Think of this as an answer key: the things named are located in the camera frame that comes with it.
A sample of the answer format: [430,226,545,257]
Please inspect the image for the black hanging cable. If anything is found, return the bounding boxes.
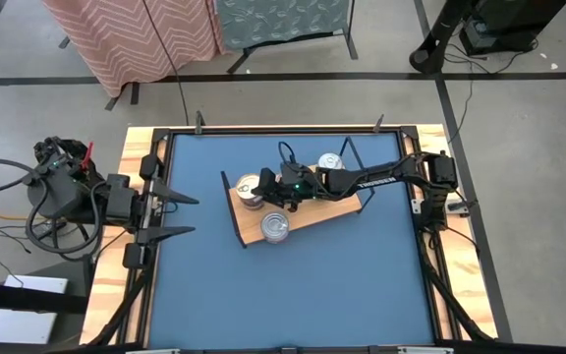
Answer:
[141,0,190,127]

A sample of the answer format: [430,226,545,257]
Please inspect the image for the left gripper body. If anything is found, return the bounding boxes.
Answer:
[105,153,162,270]

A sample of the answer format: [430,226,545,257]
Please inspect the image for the black floor stand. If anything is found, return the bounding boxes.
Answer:
[408,0,481,75]

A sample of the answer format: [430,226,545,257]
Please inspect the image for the black power adapter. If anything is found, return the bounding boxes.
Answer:
[30,219,68,242]

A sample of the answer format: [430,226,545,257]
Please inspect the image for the pink chevron cloth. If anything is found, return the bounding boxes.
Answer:
[40,0,225,98]

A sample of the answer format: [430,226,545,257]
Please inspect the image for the black cloth rack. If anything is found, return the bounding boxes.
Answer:
[226,0,360,75]
[56,36,141,112]

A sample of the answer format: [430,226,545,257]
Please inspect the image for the red label can silver lid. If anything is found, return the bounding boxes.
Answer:
[259,210,291,245]

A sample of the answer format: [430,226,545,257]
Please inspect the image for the wooden shelf black metal frame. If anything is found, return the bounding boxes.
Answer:
[219,136,376,249]

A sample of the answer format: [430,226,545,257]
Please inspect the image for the grey-green leaf print cloth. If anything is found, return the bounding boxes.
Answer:
[212,0,352,50]

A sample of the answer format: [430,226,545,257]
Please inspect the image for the white flat panel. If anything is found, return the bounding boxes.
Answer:
[0,273,70,345]

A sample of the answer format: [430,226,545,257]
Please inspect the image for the red label can gold lid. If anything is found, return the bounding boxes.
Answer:
[235,172,264,207]

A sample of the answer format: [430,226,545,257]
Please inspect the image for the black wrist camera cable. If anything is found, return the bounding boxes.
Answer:
[25,179,107,256]
[277,141,298,166]

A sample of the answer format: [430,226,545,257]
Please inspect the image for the black equipment case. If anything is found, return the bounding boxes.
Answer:
[459,0,566,56]

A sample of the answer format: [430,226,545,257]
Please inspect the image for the blue label can silver lid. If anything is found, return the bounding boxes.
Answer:
[316,151,346,171]

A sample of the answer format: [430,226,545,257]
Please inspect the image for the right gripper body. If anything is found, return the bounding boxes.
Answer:
[251,163,319,213]

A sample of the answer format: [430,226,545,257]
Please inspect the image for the black aluminium table frame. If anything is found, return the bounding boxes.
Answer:
[79,125,515,354]

